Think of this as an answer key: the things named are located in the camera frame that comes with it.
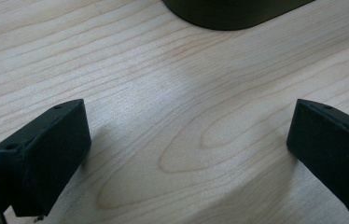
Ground black flat rounded-corner base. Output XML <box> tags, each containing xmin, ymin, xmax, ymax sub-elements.
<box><xmin>161</xmin><ymin>0</ymin><xmax>316</xmax><ymax>32</ymax></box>

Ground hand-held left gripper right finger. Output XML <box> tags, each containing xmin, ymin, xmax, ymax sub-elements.
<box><xmin>286</xmin><ymin>98</ymin><xmax>349</xmax><ymax>217</ymax></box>

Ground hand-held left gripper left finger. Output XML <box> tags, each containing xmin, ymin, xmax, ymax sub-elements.
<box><xmin>0</xmin><ymin>98</ymin><xmax>92</xmax><ymax>222</ymax></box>

